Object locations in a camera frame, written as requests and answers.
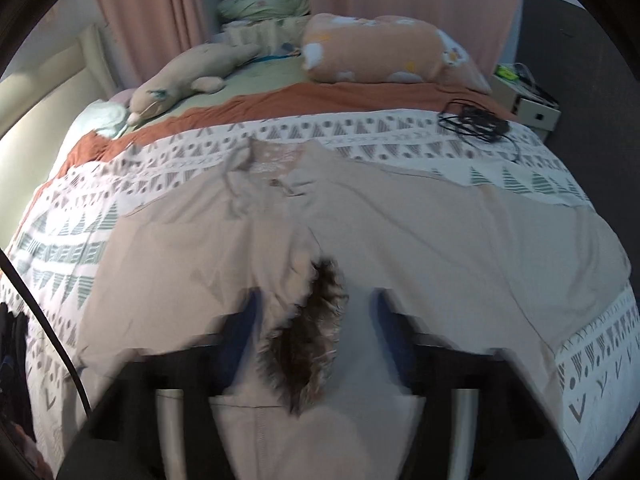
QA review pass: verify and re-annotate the white triangle patterned duvet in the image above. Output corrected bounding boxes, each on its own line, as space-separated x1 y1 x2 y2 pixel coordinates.
0 110 640 480

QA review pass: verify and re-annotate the pale green pillow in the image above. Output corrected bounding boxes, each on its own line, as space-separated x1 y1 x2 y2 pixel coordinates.
216 0 313 23

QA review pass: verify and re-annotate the beige coat with fur trim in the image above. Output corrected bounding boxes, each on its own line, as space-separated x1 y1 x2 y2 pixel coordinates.
77 137 632 480

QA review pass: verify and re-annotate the pale green bed sheet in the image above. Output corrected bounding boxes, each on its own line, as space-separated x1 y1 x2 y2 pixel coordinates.
115 52 311 133

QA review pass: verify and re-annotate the black coiled cable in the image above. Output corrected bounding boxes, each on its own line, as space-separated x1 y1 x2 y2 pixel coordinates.
437 97 523 163

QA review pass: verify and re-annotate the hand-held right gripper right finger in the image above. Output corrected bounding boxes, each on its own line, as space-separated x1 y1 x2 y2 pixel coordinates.
372 287 576 480

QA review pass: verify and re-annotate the beige plush toy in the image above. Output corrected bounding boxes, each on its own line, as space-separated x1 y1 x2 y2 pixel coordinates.
125 40 263 126

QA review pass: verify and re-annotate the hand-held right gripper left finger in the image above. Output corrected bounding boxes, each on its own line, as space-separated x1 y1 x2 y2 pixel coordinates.
57 287 263 480

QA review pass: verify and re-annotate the pink printed pillow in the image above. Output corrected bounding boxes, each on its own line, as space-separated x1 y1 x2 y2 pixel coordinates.
300 12 493 96

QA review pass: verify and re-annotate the light blue pillow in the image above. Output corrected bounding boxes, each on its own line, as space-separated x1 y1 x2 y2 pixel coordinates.
70 99 132 140

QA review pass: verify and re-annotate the cream nightstand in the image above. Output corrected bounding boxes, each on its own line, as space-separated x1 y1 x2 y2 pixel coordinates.
487 62 562 142

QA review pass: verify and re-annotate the cream padded headboard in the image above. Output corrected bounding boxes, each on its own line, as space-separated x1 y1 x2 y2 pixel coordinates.
0 22 126 251

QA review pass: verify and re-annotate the cream patterned cushion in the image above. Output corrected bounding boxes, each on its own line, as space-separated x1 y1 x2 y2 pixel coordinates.
222 15 307 57

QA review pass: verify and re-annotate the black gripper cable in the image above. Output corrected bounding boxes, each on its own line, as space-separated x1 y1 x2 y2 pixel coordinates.
0 247 96 418

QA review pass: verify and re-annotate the orange bed sheet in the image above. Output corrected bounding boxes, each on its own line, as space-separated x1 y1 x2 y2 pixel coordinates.
47 80 516 181

